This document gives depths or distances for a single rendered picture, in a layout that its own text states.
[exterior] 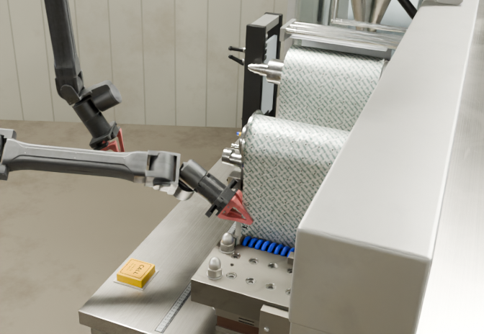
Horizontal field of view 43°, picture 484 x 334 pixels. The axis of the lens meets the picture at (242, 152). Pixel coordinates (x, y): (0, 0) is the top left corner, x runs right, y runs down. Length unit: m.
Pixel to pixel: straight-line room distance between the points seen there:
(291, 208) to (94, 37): 3.12
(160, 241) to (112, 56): 2.80
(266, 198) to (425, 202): 0.98
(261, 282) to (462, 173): 0.55
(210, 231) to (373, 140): 1.23
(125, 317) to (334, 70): 0.75
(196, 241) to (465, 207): 0.94
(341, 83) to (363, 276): 1.13
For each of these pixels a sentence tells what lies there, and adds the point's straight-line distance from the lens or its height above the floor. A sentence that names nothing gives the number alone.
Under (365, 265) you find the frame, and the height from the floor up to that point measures 1.64.
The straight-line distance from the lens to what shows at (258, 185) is 1.38.
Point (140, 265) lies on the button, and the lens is 1.55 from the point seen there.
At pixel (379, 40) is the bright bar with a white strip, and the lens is 1.54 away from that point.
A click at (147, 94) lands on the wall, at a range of 4.41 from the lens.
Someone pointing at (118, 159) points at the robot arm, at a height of 1.22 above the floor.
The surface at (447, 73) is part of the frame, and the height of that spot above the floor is 1.65.
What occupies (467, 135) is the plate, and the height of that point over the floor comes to 1.44.
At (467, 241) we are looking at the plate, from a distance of 0.80.
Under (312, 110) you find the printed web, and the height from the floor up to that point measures 1.28.
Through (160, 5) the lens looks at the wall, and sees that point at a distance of 4.20.
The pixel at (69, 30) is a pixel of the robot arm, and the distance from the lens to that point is 1.64.
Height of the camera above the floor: 1.86
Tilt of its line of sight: 27 degrees down
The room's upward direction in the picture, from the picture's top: 3 degrees clockwise
